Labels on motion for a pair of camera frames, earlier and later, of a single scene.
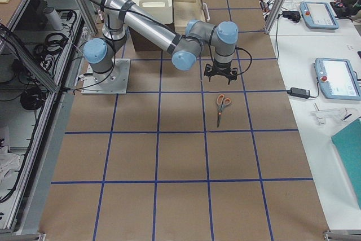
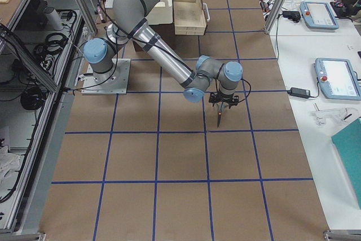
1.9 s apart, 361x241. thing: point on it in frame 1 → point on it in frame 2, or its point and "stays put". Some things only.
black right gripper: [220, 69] → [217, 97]
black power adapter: [299, 92] stays put
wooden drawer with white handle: [188, 7] stays put
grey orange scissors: [221, 103] stays put
